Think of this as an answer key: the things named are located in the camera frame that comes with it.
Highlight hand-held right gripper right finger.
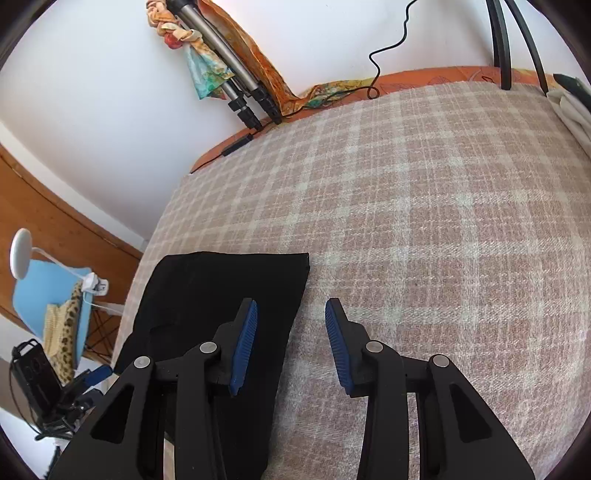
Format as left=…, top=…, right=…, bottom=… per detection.
left=324, top=298, right=536, bottom=480

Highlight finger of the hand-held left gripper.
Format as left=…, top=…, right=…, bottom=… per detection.
left=69, top=366, right=114, bottom=402

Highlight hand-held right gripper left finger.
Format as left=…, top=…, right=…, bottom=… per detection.
left=48, top=298, right=259, bottom=480

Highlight black t-shirt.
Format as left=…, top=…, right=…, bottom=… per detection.
left=113, top=251, right=311, bottom=474

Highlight yellow striped cloth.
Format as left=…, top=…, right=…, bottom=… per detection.
left=43, top=302, right=68, bottom=352

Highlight leopard print cloth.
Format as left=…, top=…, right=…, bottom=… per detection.
left=51, top=282, right=86, bottom=384

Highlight light blue chair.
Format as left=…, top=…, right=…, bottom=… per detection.
left=13, top=258, right=123, bottom=365

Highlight white clip desk lamp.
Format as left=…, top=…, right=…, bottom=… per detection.
left=10, top=228, right=112, bottom=296

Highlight wooden door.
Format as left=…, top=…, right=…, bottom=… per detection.
left=0, top=122, right=144, bottom=352

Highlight beige checked blanket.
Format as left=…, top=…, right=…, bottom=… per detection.
left=115, top=80, right=591, bottom=480

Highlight colourful braided scarf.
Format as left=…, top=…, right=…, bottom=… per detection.
left=147, top=0, right=235, bottom=100

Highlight orange patterned scarf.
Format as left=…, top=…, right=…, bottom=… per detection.
left=198, top=0, right=375, bottom=116

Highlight orange bed sheet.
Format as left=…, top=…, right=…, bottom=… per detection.
left=189, top=66, right=561, bottom=174

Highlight silver folded tripod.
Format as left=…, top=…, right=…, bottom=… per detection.
left=166, top=0, right=283, bottom=130

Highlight cream white garment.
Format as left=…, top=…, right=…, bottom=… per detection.
left=547, top=88, right=591, bottom=155

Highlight black tripod legs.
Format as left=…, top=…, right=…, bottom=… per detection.
left=485, top=0, right=551, bottom=90

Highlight dark teal garment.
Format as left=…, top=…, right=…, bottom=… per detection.
left=553, top=73, right=589, bottom=95

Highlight white lamp cable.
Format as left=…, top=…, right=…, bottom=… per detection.
left=85, top=300, right=125, bottom=319

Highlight black power cable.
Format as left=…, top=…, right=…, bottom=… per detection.
left=189, top=0, right=422, bottom=174

